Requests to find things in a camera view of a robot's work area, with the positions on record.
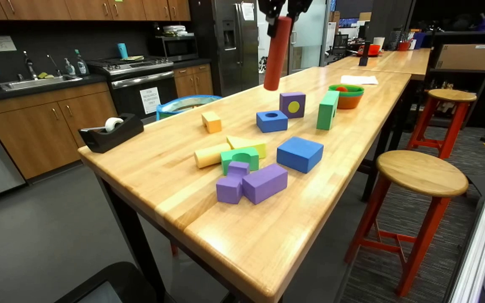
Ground orange cylinder block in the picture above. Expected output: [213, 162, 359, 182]
[263, 15, 295, 93]

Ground white robot base platform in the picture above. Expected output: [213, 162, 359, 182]
[447, 187, 485, 303]

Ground purple block yellow circle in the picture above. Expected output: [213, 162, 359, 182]
[278, 91, 309, 120]

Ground teal arch block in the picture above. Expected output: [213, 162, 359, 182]
[315, 89, 342, 133]

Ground blue block with hole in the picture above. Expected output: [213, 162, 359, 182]
[255, 110, 290, 135]

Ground yellow triangle block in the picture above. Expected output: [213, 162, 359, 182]
[224, 135, 270, 162]

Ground blue solid foam block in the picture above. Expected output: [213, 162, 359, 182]
[275, 137, 325, 175]

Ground small green arch block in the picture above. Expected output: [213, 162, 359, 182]
[219, 147, 263, 177]

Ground yellow cylinder block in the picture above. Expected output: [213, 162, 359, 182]
[194, 143, 233, 172]

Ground purple rectangular block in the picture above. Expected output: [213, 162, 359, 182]
[241, 164, 290, 207]

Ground purple notched block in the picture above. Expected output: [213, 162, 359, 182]
[216, 160, 251, 206]

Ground black refrigerator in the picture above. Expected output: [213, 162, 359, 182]
[189, 0, 263, 98]

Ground black bottle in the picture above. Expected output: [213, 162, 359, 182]
[357, 39, 373, 69]

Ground red bowl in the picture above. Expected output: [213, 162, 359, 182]
[357, 42, 384, 59]

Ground white paper sheet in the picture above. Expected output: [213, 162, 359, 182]
[339, 74, 381, 88]

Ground steel microwave oven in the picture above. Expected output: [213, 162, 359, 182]
[152, 34, 201, 61]

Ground narrow wooden base cabinet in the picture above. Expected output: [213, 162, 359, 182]
[172, 63, 216, 100]

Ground orange bowl green rim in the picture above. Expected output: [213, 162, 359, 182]
[327, 83, 366, 111]

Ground small orange-yellow cube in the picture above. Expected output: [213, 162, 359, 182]
[201, 110, 224, 135]

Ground steel kitchen oven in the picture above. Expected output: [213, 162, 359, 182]
[103, 56, 179, 121]

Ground white paper sign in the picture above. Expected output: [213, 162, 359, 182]
[138, 86, 164, 118]

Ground blue cup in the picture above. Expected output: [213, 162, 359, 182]
[117, 42, 132, 63]

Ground black framed cardboard box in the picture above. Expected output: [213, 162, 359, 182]
[425, 31, 485, 88]

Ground wooden stool orange legs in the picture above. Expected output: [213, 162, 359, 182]
[408, 88, 479, 162]
[344, 148, 472, 298]

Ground white tape roll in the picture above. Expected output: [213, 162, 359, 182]
[103, 116, 127, 135]

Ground black tape dispenser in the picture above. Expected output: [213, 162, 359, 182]
[78, 115, 145, 155]

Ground steel kitchen sink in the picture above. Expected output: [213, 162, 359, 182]
[0, 74, 85, 95]

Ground wide wooden base cabinet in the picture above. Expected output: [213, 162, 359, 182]
[0, 83, 118, 182]

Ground black chair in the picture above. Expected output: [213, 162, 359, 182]
[56, 261, 162, 303]

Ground wooden wall cabinets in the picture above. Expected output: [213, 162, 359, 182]
[0, 0, 192, 24]

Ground black table frame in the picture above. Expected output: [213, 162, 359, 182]
[96, 73, 425, 303]

